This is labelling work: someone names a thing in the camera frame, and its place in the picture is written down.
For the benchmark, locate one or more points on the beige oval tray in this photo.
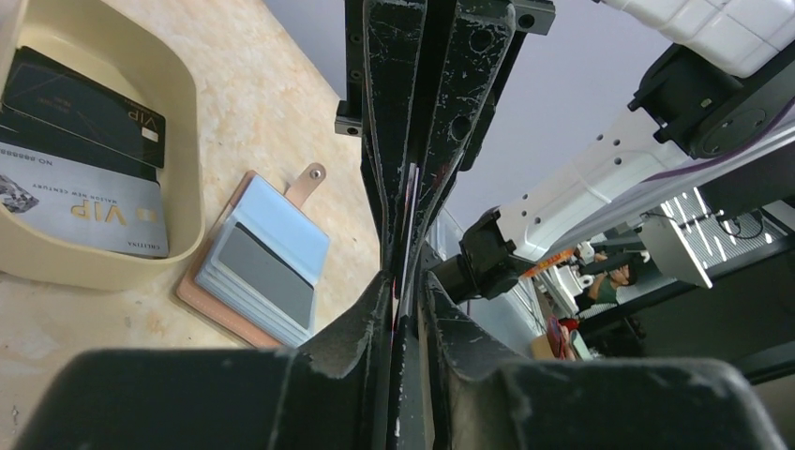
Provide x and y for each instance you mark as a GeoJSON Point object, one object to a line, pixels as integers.
{"type": "Point", "coordinates": [100, 40]}

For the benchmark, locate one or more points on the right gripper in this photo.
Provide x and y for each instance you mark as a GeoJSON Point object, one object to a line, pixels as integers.
{"type": "Point", "coordinates": [424, 79]}

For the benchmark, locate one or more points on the white card in tray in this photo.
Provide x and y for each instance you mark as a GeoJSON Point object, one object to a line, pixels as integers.
{"type": "Point", "coordinates": [82, 204]}

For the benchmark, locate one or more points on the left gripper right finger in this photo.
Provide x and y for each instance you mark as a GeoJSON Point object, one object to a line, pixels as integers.
{"type": "Point", "coordinates": [485, 396]}

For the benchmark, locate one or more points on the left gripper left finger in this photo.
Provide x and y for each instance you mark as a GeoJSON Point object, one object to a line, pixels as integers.
{"type": "Point", "coordinates": [331, 393]}

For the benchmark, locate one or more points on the black card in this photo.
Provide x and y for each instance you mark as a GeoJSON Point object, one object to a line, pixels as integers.
{"type": "Point", "coordinates": [54, 109]}
{"type": "Point", "coordinates": [266, 278]}

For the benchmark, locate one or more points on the tan leather card holder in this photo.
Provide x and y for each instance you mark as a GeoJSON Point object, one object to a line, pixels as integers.
{"type": "Point", "coordinates": [277, 220]}

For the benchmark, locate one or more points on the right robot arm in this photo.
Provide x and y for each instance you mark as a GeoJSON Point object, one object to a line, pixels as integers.
{"type": "Point", "coordinates": [725, 80]}

